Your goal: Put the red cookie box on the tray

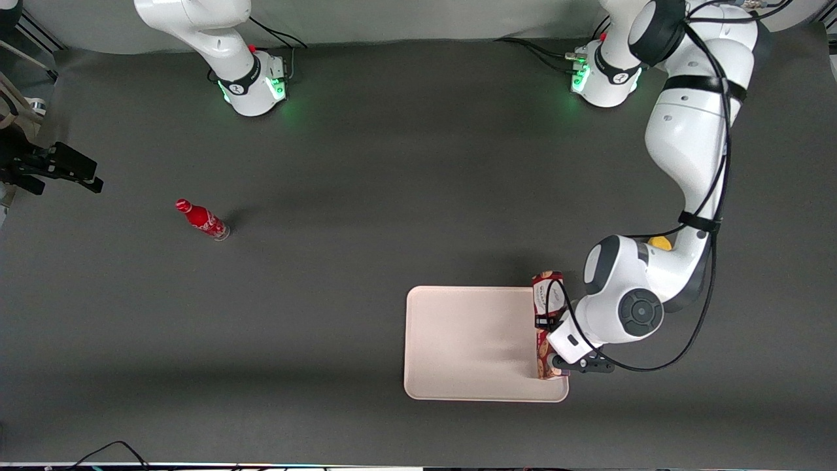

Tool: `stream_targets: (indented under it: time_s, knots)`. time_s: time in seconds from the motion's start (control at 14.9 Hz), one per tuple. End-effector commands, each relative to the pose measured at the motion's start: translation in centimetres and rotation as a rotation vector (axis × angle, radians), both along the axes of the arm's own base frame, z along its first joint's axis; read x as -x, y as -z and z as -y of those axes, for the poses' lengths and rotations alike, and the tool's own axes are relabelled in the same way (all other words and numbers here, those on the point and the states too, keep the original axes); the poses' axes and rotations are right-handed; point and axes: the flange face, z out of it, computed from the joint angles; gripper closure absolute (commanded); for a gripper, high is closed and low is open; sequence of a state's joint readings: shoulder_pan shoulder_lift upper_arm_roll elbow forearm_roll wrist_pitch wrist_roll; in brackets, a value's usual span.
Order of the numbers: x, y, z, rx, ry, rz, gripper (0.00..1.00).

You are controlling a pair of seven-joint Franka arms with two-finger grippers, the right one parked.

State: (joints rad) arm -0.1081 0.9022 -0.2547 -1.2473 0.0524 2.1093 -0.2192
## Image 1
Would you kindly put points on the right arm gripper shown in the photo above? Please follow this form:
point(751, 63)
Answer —
point(21, 163)

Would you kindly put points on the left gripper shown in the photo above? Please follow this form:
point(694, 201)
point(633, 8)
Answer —
point(543, 321)

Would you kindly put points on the red cookie box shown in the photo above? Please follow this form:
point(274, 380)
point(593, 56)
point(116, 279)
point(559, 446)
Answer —
point(548, 294)

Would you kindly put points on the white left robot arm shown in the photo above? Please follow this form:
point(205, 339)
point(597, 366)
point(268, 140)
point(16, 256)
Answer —
point(686, 131)

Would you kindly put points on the white rectangular tray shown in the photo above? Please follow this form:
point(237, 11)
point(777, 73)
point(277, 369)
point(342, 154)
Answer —
point(471, 343)

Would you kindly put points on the red soda bottle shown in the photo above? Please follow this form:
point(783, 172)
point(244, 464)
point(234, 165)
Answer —
point(203, 220)

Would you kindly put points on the yellow lemon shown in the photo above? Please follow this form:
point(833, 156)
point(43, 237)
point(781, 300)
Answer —
point(660, 243)

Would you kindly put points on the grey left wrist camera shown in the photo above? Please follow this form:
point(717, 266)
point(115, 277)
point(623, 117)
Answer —
point(592, 364)

